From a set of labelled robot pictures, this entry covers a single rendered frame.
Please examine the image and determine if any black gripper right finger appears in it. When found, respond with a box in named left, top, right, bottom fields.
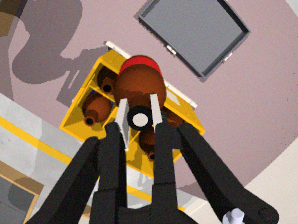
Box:
left=150, top=94, right=279, bottom=224

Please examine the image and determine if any yellow divided crate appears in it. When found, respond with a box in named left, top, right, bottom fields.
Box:
left=59, top=49, right=205, bottom=179

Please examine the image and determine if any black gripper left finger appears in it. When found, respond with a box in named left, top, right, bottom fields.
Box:
left=25, top=99, right=130, bottom=224

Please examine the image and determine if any dark grey square tray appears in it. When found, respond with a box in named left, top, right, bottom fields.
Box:
left=138, top=0, right=251, bottom=79

